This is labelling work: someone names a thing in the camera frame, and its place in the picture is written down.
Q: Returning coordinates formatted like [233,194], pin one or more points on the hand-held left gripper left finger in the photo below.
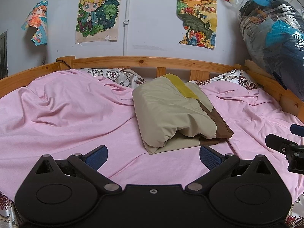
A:
[96,158]

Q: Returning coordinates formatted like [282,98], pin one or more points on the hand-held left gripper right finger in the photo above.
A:
[210,158]

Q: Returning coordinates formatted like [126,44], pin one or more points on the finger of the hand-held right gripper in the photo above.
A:
[277,142]
[298,130]

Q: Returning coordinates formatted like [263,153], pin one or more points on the beige olive brown hooded jacket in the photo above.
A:
[166,114]

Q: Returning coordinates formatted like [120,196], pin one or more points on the clear plastic bag of clothes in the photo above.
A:
[275,40]

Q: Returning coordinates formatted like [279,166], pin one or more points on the pink bed sheet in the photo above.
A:
[59,123]

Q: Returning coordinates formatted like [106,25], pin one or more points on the floral satin bedspread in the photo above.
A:
[114,74]

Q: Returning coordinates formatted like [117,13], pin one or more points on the wooden bed frame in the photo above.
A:
[142,61]

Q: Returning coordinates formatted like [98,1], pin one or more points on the dark wall panel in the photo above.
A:
[3,54]

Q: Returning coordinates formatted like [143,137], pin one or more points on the landscape drawing wall poster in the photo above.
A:
[197,16]

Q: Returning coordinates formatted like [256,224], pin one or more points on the cartoon figure wall poster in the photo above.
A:
[97,14]

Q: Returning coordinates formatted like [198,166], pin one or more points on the white wall pipe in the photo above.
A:
[127,16]

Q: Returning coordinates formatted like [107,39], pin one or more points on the curled orange figure wall poster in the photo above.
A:
[35,21]

